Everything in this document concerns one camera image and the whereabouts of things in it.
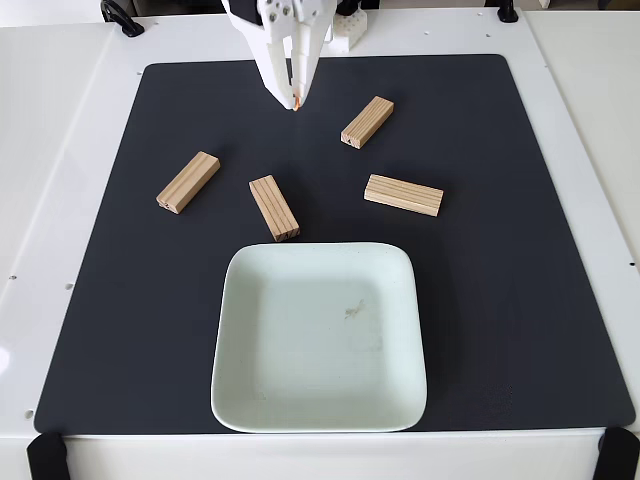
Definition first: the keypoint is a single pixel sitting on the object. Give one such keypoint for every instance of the wooden block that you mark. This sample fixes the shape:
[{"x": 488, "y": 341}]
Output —
[
  {"x": 189, "y": 182},
  {"x": 367, "y": 122},
  {"x": 274, "y": 207},
  {"x": 404, "y": 195}
]

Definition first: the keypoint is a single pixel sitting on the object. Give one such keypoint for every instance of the pale green square plate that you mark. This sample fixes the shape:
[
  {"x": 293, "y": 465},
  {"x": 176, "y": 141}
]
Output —
[{"x": 395, "y": 350}]

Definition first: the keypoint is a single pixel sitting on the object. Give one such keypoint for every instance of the black base clamp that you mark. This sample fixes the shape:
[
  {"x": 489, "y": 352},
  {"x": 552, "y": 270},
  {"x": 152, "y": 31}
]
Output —
[{"x": 349, "y": 6}]

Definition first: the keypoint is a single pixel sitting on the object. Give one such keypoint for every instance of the black table clamp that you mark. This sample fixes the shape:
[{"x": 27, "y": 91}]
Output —
[
  {"x": 507, "y": 12},
  {"x": 122, "y": 20}
]

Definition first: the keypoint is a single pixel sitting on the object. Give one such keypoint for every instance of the black rubber mat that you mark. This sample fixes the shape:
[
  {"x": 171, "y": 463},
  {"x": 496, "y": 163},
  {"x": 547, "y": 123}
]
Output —
[{"x": 150, "y": 300}]

